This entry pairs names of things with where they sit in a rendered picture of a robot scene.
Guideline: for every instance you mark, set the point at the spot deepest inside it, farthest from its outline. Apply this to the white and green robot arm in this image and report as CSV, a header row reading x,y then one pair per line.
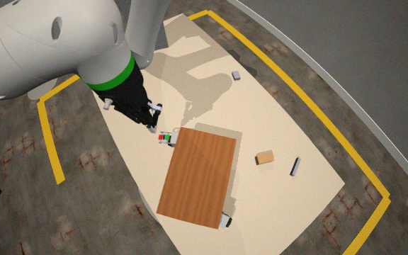
x,y
41,40

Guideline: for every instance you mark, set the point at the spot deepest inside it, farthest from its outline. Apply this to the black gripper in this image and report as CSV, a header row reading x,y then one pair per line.
x,y
141,105

